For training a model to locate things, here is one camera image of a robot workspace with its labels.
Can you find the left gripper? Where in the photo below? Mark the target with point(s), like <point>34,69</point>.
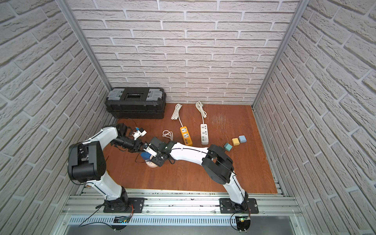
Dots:
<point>138,146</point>

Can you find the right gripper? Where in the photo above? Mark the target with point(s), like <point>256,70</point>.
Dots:
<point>157,161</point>

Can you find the orange power strip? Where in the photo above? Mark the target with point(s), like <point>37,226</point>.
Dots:
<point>186,136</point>

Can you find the white power strip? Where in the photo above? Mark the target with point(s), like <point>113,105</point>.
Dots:
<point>204,134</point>

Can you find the teal USB charger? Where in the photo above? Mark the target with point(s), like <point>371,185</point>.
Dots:
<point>228,147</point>

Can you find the yellow charger plug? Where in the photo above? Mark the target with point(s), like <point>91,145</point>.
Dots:
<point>235,142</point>

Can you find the light blue charger plug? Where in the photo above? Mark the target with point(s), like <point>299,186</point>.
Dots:
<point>242,139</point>

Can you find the blue cube adapter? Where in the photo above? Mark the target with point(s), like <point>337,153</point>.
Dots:
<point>145,156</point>

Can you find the round white socket base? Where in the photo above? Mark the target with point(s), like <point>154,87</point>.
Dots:
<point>150,164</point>

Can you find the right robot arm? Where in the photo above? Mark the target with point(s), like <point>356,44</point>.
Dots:
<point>217,164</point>

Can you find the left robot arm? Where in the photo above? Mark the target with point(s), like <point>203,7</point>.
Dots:
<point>87,164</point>

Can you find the black plastic toolbox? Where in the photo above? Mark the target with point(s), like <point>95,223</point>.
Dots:
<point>136,103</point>

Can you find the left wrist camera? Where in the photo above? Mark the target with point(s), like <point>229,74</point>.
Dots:
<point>139,132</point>

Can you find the aluminium mounting rail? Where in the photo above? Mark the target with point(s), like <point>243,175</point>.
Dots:
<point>151,207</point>

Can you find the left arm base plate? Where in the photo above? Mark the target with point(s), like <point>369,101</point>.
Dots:
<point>134,205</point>

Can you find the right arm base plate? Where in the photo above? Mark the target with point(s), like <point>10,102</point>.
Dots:
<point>229,207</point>

